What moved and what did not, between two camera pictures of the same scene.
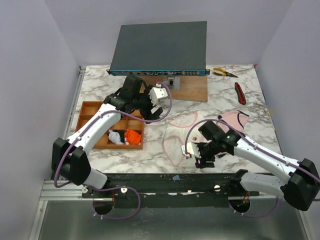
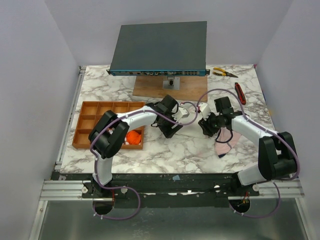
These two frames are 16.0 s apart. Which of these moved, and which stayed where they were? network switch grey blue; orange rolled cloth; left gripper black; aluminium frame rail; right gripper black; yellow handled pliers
Moved: left gripper black; right gripper black
Stayed: yellow handled pliers; network switch grey blue; orange rolled cloth; aluminium frame rail
